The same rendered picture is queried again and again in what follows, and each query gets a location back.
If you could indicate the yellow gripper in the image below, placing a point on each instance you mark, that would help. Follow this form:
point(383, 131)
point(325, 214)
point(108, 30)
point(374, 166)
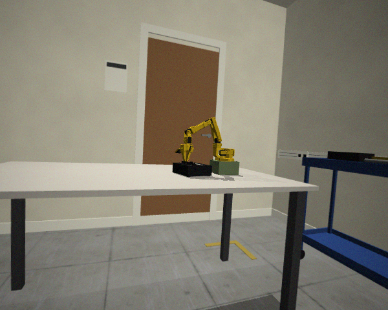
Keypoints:
point(183, 149)

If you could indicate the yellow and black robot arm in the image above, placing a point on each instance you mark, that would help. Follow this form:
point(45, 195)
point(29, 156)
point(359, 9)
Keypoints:
point(224, 153)

